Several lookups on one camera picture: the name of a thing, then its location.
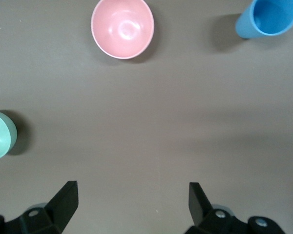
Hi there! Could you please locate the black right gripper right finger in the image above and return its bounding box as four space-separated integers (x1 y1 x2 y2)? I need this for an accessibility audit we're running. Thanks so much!
185 182 286 234

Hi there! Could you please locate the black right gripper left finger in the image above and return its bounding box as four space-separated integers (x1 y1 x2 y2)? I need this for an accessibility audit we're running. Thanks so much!
0 180 78 234

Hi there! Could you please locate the green bowl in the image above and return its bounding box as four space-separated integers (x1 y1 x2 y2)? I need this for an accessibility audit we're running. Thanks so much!
0 111 18 161

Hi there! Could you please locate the pink bowl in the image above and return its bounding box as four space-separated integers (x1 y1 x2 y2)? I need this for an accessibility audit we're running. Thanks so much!
91 0 155 60

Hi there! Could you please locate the blue cup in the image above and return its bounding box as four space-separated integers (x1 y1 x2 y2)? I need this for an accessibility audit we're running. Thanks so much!
235 0 293 39

